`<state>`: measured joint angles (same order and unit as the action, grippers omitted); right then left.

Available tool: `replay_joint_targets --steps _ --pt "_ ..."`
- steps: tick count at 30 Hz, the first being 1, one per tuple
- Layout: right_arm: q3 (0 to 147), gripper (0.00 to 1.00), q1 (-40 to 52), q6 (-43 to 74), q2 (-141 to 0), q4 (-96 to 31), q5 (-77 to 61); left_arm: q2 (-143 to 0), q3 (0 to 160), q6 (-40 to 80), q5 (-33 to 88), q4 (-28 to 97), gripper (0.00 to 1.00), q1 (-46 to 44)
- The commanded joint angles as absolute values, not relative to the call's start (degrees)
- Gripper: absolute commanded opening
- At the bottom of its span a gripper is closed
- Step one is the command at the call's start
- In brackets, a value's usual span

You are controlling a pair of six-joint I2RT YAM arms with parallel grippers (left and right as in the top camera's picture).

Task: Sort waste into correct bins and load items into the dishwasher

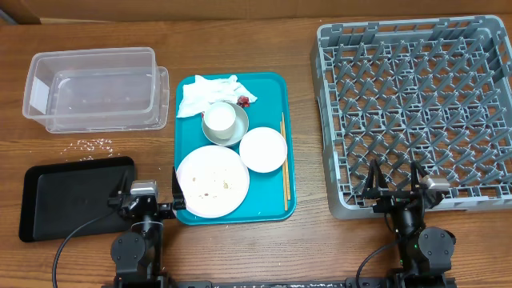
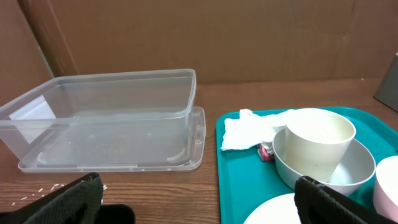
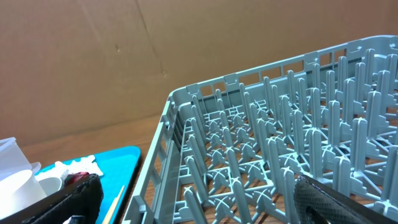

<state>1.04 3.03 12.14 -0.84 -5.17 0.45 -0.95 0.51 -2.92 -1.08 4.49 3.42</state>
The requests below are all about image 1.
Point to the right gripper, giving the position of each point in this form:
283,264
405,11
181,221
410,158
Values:
390,198

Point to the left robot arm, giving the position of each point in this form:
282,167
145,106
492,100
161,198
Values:
137,253

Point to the red wrapper scrap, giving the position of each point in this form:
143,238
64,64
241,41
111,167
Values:
243,102

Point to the grey dishwasher rack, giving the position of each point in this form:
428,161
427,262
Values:
435,91

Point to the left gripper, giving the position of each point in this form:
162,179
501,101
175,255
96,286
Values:
168,210

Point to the large pink plate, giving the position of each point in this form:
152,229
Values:
214,181

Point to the clear plastic storage bin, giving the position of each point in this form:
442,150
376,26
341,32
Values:
97,90

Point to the grey bowl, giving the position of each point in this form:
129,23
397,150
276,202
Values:
241,127

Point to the small pink bowl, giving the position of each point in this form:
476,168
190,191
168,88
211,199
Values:
263,150

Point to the black plastic tray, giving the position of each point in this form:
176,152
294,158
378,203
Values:
58,198

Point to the teal serving tray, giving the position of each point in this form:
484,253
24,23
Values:
265,198

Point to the white paper cup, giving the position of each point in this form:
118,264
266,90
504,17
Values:
219,119

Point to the wooden chopstick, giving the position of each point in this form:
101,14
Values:
287,165
283,176

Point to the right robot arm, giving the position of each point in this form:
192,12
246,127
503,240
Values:
424,252

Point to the spilled rice grains on table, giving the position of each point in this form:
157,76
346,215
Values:
89,149

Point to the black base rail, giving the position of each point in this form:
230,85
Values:
347,283

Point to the crumpled white napkin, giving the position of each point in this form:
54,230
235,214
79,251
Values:
198,96

